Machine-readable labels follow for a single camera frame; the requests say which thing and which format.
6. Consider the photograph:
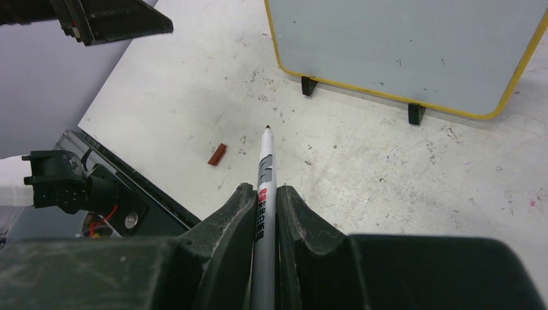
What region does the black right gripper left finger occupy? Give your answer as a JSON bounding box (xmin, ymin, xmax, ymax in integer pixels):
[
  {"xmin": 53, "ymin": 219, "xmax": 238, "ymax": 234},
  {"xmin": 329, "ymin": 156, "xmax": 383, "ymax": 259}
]
[{"xmin": 1, "ymin": 183, "xmax": 257, "ymax": 309}]

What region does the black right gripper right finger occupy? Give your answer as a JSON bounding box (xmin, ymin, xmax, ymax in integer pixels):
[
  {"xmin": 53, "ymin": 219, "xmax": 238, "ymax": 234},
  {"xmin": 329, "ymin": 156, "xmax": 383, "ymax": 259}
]
[{"xmin": 277, "ymin": 186, "xmax": 547, "ymax": 309}]

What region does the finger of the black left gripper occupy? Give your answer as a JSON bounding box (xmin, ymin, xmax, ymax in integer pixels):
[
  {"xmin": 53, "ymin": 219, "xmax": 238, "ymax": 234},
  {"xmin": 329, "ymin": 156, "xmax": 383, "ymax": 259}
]
[{"xmin": 1, "ymin": 0, "xmax": 174, "ymax": 46}]

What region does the white marker pen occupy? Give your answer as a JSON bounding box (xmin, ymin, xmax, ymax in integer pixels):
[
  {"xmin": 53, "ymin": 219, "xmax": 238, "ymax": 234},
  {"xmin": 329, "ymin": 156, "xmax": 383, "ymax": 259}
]
[{"xmin": 249, "ymin": 125, "xmax": 277, "ymax": 309}]

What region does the red marker cap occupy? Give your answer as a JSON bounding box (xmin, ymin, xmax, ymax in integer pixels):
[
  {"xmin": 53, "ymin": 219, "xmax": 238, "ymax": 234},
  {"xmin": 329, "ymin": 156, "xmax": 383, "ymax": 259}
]
[{"xmin": 207, "ymin": 143, "xmax": 227, "ymax": 167}]

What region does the yellow framed whiteboard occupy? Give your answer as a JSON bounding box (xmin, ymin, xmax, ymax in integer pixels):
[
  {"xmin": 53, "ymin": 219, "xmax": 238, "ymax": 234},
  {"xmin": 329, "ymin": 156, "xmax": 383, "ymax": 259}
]
[{"xmin": 265, "ymin": 0, "xmax": 547, "ymax": 119}]

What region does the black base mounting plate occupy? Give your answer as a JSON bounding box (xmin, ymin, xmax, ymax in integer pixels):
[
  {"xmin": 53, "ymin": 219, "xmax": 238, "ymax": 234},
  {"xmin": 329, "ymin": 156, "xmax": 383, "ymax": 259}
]
[{"xmin": 57, "ymin": 130, "xmax": 200, "ymax": 237}]

